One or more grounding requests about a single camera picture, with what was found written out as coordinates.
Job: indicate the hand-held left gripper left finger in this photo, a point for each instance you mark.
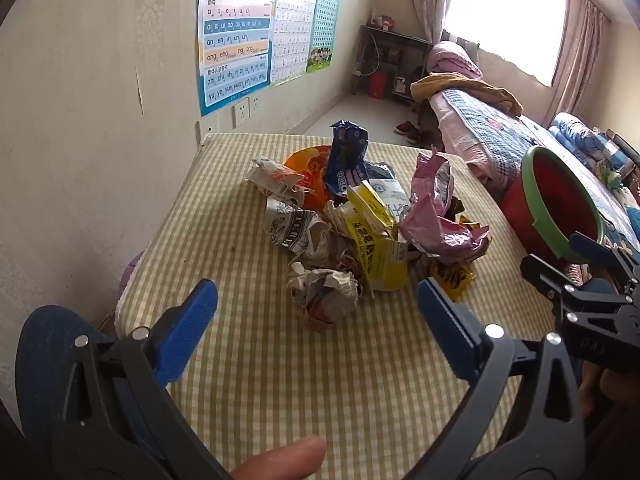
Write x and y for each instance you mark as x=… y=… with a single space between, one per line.
x=187 y=330

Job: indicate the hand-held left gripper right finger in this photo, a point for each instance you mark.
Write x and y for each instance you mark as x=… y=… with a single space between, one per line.
x=447 y=332

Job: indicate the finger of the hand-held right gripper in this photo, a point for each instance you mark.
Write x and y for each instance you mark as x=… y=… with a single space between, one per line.
x=595 y=330
x=592 y=247

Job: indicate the yellow black small wrapper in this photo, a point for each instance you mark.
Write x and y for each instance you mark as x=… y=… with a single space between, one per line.
x=450 y=277

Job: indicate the red bucket with green rim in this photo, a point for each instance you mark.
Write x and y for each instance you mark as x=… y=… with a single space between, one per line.
x=555 y=195

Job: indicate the yellow medicine packet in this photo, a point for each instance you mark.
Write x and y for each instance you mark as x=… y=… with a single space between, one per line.
x=380 y=255

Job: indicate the pink foil bag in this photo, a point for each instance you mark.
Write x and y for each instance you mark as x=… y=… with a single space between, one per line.
x=430 y=220

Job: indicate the brown paper cupcake liner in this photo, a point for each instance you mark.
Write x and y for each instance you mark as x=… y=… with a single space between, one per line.
x=317 y=320

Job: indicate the paper ball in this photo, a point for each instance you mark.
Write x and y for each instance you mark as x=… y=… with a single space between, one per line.
x=322 y=287

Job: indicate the white paper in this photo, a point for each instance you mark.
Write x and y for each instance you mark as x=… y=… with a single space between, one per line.
x=325 y=247

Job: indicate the light blue tissue packet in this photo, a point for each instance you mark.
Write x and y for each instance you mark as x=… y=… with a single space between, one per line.
x=387 y=192

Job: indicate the white red wrapper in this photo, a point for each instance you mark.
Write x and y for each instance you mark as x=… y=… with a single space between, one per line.
x=275 y=177

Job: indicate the blue cookie wrapper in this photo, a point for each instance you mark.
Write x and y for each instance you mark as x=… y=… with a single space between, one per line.
x=345 y=160

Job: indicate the orange plastic wrapper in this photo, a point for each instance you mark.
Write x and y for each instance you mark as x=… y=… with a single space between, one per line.
x=307 y=165

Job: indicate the person's right hand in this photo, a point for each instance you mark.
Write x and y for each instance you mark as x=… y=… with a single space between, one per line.
x=620 y=392

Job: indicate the person's left hand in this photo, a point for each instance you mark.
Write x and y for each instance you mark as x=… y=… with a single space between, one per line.
x=280 y=460

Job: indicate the green plush toy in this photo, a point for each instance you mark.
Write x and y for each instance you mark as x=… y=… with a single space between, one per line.
x=612 y=176

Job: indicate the lilac cloth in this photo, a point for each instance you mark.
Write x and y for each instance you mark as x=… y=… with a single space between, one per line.
x=131 y=275

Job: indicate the dark padded headboard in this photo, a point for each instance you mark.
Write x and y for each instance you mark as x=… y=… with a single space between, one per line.
x=625 y=145

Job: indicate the blue folded bedding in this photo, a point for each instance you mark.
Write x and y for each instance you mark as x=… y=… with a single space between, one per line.
x=580 y=137

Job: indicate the bed with patchwork quilt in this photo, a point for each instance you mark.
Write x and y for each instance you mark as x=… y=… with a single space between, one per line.
x=485 y=120

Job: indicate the pink bedsheet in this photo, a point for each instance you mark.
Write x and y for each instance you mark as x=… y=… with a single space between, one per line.
x=450 y=130

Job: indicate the dark red slipper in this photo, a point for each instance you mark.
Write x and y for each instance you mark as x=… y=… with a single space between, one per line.
x=414 y=136
x=404 y=127

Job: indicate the mustard brown blanket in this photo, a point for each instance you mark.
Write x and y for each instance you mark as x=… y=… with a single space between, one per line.
x=465 y=87

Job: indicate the pink rolled duvet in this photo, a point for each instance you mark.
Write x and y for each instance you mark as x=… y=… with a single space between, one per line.
x=452 y=60

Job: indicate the bright window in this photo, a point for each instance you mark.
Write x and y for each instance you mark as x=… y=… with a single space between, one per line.
x=505 y=15

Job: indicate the small white bag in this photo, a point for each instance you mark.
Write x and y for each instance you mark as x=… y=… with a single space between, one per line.
x=400 y=86

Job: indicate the red plastic container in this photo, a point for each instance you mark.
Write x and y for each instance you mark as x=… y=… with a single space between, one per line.
x=378 y=85

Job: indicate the dark metal rack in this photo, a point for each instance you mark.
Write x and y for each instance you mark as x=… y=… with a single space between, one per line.
x=400 y=37

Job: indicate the red white small box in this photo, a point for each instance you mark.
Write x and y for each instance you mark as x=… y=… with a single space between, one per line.
x=386 y=22

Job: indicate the white character chart poster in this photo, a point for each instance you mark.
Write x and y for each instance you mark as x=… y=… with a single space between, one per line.
x=292 y=25

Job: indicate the green number chart poster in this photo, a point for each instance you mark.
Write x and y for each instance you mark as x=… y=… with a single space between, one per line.
x=325 y=20

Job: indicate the white wall plate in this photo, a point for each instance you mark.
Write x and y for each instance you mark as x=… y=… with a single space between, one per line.
x=208 y=126

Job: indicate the white wall socket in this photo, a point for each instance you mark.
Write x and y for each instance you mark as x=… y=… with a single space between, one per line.
x=241 y=113
x=255 y=107

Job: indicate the blue phonics wall poster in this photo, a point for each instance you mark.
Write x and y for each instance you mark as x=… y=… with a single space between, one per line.
x=235 y=35

